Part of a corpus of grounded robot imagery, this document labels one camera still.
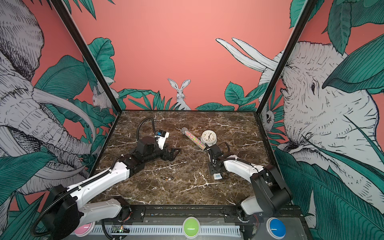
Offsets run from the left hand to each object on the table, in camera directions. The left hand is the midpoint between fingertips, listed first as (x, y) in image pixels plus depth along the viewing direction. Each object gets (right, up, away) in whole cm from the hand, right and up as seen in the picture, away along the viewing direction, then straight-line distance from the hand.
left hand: (174, 145), depth 79 cm
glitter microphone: (+3, +7, +26) cm, 27 cm away
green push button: (+9, -37, -9) cm, 39 cm away
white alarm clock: (+20, +3, +22) cm, 30 cm away
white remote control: (+24, -19, +6) cm, 31 cm away
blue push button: (+50, -38, -9) cm, 63 cm away
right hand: (+22, -14, +11) cm, 28 cm away
